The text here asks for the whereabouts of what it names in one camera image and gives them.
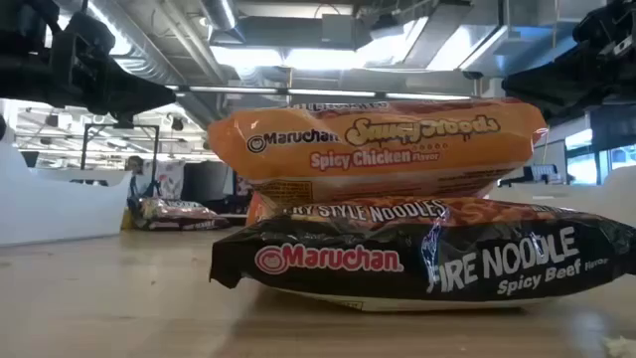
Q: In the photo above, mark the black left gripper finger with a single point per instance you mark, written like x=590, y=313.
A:
x=134, y=94

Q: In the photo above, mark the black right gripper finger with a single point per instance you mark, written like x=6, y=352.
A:
x=556, y=87

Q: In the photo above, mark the black Fire Noodle pack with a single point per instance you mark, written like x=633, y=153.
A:
x=179, y=216
x=348, y=278

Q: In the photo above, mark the white plastic bin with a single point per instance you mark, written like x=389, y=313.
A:
x=59, y=214
x=596, y=196

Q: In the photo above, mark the Saucy Noods noodle pack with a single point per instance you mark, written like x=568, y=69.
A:
x=372, y=144

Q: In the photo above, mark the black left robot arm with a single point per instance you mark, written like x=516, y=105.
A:
x=20, y=25

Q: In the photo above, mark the black desk device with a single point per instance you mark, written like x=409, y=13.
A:
x=541, y=173

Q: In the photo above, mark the dark grey chair back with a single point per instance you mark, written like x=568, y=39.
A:
x=208, y=181

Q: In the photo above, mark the white crumpled scrap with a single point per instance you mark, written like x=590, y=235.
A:
x=621, y=346

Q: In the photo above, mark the black background rig frame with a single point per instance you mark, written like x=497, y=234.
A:
x=123, y=124

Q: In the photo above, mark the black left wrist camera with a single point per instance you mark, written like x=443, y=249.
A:
x=89, y=35

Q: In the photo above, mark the long ceiling light rail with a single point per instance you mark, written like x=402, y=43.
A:
x=323, y=92

